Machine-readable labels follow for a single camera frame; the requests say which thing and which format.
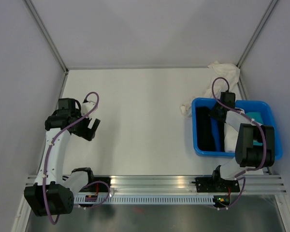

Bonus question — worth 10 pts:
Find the black t-shirt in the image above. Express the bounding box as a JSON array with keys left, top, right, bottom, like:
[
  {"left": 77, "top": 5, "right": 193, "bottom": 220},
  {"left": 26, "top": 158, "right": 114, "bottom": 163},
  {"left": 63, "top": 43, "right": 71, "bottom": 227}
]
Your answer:
[
  {"left": 196, "top": 106, "right": 216, "bottom": 151},
  {"left": 211, "top": 119, "right": 225, "bottom": 152}
]

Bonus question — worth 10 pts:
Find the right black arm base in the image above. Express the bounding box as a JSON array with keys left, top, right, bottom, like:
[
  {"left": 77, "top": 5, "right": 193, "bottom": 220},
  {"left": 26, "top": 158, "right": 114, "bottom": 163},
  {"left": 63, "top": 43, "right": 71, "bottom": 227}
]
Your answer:
[{"left": 192, "top": 177, "right": 240, "bottom": 193}]

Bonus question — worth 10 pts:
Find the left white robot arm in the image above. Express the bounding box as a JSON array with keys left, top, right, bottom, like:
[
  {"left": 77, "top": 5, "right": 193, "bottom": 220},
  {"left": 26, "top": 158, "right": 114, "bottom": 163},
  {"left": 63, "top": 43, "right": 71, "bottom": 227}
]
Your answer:
[{"left": 24, "top": 98, "right": 100, "bottom": 219}]

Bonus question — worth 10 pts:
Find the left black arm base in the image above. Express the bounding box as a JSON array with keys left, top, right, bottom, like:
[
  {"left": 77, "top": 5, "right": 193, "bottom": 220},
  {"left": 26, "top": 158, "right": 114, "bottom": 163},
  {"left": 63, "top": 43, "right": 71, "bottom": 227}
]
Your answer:
[{"left": 86, "top": 177, "right": 111, "bottom": 193}]

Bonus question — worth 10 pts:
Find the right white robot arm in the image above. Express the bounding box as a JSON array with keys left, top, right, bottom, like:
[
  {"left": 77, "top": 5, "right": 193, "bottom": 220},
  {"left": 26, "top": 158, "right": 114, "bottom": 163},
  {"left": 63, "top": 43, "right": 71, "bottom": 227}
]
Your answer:
[{"left": 211, "top": 91, "right": 276, "bottom": 191}]

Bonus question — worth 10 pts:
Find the rolled black t-shirt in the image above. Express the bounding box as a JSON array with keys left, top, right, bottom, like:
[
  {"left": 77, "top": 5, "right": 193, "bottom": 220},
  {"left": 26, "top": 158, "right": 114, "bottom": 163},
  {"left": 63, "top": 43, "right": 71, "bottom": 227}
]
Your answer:
[{"left": 211, "top": 119, "right": 225, "bottom": 152}]

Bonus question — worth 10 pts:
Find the blue plastic bin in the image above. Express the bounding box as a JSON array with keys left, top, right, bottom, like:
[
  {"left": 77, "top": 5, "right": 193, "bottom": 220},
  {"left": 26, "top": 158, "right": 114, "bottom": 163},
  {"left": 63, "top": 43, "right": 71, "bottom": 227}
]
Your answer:
[{"left": 191, "top": 98, "right": 283, "bottom": 160}]

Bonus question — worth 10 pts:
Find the rolled white t-shirt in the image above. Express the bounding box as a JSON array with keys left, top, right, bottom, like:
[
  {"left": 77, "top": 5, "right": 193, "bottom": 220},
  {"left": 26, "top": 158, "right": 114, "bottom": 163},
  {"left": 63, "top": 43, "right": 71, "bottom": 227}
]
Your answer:
[{"left": 224, "top": 111, "right": 243, "bottom": 153}]

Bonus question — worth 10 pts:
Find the crumpled cream t-shirt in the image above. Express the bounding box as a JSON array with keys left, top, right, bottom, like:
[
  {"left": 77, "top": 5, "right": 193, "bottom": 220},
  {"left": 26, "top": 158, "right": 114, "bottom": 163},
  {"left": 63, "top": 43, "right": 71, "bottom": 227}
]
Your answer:
[{"left": 179, "top": 61, "right": 240, "bottom": 117}]

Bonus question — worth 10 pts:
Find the rolled teal t-shirt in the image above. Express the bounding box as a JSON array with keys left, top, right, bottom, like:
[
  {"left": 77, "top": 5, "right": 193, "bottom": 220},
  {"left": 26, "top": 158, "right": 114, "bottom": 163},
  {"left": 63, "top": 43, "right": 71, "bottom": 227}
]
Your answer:
[{"left": 246, "top": 112, "right": 263, "bottom": 146}]

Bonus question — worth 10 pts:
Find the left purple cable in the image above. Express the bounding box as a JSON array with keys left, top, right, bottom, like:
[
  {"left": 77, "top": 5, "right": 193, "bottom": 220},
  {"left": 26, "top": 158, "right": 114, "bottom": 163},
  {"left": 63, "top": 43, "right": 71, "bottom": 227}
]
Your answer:
[{"left": 41, "top": 91, "right": 111, "bottom": 225}]

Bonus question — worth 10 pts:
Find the purple cable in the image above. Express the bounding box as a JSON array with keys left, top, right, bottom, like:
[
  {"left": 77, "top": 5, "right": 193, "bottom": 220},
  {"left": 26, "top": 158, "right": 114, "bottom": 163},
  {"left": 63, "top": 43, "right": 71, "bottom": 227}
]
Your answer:
[
  {"left": 211, "top": 76, "right": 268, "bottom": 211},
  {"left": 41, "top": 91, "right": 111, "bottom": 225}
]

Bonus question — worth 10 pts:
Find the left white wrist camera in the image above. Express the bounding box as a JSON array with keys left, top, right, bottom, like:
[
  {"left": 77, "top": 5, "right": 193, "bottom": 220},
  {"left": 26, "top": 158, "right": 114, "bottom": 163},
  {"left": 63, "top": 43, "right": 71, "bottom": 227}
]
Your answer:
[{"left": 81, "top": 101, "right": 96, "bottom": 116}]

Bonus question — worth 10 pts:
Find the right aluminium frame post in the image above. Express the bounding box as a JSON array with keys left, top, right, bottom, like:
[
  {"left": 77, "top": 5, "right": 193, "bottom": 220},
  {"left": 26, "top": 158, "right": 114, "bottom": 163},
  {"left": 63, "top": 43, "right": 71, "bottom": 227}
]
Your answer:
[{"left": 235, "top": 0, "right": 281, "bottom": 68}]

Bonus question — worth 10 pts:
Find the aluminium frame post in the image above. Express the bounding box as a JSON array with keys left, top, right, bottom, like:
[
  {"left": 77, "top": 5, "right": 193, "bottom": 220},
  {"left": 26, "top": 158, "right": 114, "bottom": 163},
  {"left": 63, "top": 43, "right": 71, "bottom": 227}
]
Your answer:
[
  {"left": 23, "top": 0, "right": 69, "bottom": 74},
  {"left": 235, "top": 0, "right": 281, "bottom": 68}
]

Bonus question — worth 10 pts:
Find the aluminium mounting rail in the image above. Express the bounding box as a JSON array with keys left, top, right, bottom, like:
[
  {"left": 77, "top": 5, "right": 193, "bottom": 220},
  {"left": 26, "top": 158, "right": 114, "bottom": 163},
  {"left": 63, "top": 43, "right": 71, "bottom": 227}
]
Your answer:
[{"left": 24, "top": 174, "right": 287, "bottom": 195}]

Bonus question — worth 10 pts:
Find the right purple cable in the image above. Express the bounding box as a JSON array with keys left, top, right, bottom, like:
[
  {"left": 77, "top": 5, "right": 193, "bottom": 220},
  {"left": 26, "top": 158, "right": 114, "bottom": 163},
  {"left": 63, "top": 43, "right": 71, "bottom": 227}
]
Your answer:
[{"left": 211, "top": 76, "right": 268, "bottom": 211}]

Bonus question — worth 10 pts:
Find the slotted white cable duct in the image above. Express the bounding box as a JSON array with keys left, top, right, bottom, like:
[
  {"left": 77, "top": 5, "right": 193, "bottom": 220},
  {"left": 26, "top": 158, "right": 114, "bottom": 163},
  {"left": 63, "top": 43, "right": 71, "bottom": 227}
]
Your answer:
[{"left": 74, "top": 194, "right": 215, "bottom": 205}]

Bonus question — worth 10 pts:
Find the left aluminium frame post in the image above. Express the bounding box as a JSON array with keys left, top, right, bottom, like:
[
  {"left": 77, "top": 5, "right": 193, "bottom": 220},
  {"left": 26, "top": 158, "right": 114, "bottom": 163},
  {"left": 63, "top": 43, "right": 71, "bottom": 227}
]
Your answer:
[{"left": 23, "top": 0, "right": 69, "bottom": 74}]

